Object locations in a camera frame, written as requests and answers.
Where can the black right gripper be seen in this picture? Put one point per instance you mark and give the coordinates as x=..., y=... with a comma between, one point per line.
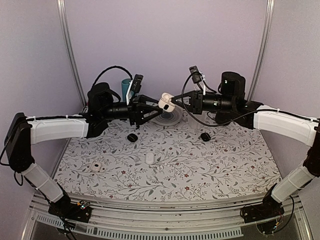
x=197, y=108

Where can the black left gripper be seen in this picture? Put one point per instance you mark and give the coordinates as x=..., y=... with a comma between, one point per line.
x=137, y=110

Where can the beige earbud charging case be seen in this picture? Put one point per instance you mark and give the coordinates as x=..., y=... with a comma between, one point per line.
x=165, y=103

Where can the black earbud case gold trim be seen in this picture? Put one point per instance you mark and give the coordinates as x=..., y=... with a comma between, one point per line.
x=205, y=136

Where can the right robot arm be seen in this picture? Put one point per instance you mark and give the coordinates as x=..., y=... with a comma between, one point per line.
x=229, y=105

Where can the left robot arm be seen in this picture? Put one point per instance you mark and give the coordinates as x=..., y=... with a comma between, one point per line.
x=102, y=109

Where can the small black earbud case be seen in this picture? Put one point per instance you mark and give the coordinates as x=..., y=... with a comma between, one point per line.
x=132, y=137

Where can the white open earbud case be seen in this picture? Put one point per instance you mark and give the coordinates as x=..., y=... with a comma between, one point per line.
x=96, y=167

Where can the grey spiral plate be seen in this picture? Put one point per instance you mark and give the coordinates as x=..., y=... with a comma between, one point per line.
x=167, y=119

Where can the teal cup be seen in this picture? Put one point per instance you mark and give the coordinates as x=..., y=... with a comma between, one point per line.
x=125, y=83

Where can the floral patterned table mat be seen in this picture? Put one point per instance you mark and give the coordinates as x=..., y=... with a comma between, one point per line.
x=235, y=162

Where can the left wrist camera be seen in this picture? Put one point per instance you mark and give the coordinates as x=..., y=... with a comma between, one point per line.
x=133, y=88

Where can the right aluminium frame post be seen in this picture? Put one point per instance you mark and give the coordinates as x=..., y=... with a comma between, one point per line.
x=268, y=18

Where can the aluminium front rail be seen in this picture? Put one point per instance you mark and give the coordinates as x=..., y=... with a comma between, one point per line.
x=218, y=219

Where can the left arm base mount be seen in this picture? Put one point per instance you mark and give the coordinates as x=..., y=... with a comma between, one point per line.
x=70, y=208

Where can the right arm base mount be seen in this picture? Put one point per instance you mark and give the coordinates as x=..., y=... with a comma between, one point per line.
x=269, y=208

